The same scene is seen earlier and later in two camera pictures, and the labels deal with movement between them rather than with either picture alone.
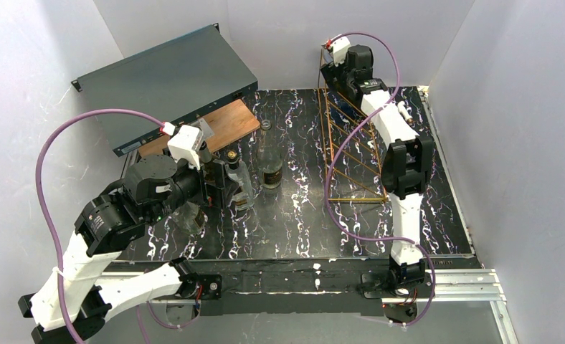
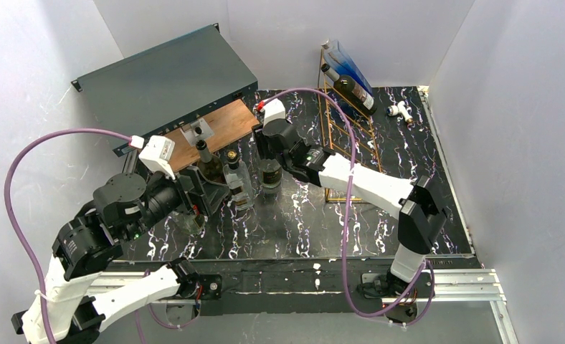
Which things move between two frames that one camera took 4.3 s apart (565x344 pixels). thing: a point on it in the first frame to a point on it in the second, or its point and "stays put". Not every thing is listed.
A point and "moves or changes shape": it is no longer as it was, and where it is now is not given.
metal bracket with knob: [207, 132] stays put
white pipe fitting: [404, 112] stays put
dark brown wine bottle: [205, 156] moves or changes shape
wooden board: [232, 122] stays put
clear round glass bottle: [191, 218] stays put
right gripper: [330, 75] to [262, 142]
